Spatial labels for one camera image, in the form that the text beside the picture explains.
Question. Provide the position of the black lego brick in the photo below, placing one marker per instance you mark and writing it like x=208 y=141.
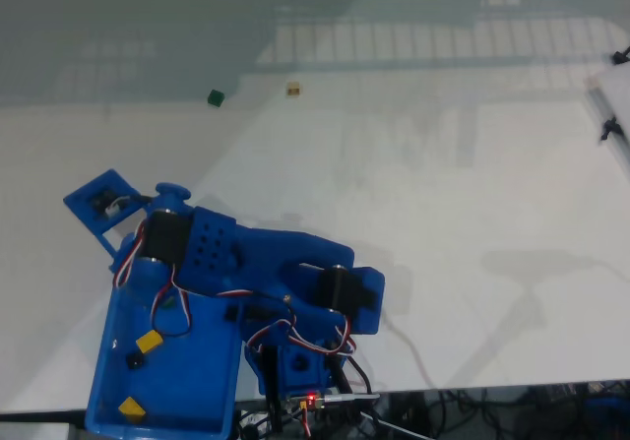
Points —
x=135 y=360
x=230 y=312

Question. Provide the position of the blue plastic bin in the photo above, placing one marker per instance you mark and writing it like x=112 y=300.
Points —
x=197 y=386

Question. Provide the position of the yellow white lego brick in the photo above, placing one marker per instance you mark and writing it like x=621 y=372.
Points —
x=294 y=88

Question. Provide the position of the black table clamp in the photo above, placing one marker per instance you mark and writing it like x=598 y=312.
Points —
x=273 y=386

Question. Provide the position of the controller board with red light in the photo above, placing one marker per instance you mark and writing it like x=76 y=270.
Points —
x=307 y=401

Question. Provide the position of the black power plug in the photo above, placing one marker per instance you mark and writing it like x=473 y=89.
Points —
x=339 y=376

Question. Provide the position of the white plug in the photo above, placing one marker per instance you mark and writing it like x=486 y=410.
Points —
x=352 y=396

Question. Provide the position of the black clip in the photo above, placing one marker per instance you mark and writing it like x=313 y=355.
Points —
x=610 y=129
x=621 y=56

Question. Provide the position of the blue camera mount with camera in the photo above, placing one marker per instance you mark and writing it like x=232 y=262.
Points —
x=103 y=201

